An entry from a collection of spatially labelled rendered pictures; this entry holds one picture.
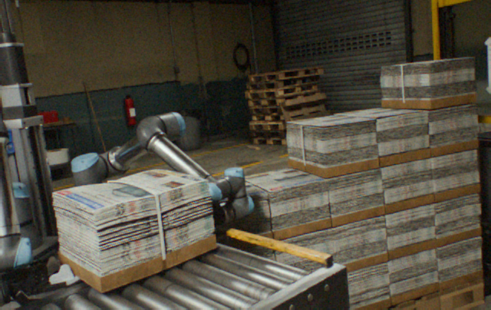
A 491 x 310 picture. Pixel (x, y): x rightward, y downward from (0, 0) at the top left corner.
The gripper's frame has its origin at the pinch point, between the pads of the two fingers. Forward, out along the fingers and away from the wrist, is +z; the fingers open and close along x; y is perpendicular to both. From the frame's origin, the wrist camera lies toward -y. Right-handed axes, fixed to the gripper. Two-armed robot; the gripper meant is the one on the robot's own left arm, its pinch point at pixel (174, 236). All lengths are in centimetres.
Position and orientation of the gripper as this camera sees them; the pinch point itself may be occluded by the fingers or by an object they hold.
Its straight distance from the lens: 171.0
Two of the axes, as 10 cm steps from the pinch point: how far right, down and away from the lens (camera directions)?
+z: -7.3, 1.8, -6.6
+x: 6.8, 0.6, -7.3
